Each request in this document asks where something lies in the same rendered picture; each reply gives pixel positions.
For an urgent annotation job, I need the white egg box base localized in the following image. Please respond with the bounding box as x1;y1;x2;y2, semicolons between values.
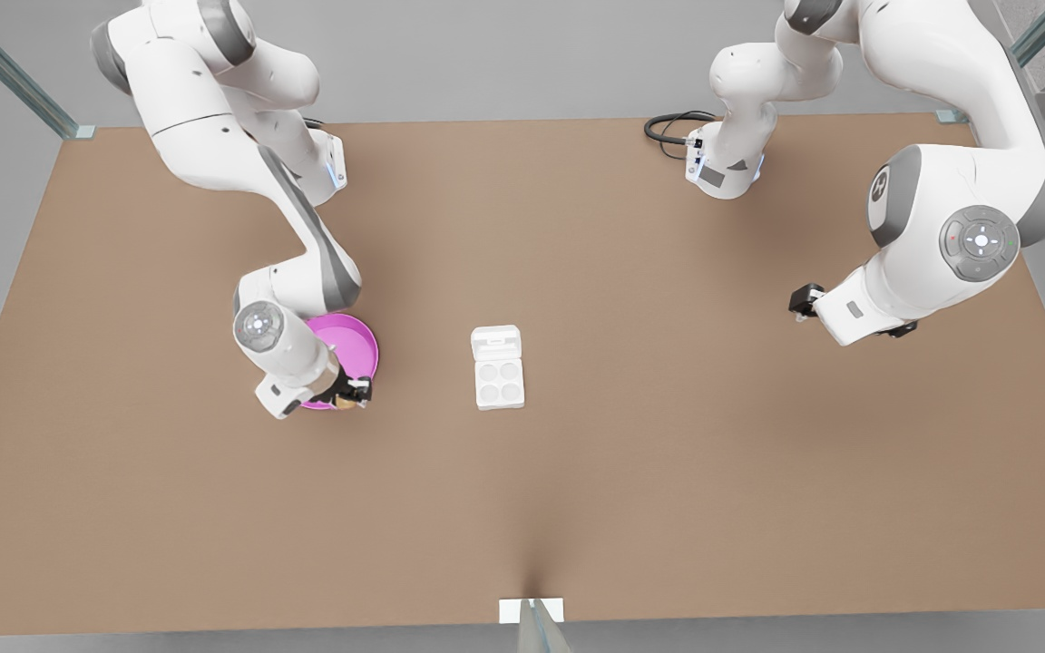
474;358;526;412

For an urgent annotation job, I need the pink round plate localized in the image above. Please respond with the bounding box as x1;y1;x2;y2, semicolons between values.
299;314;380;412

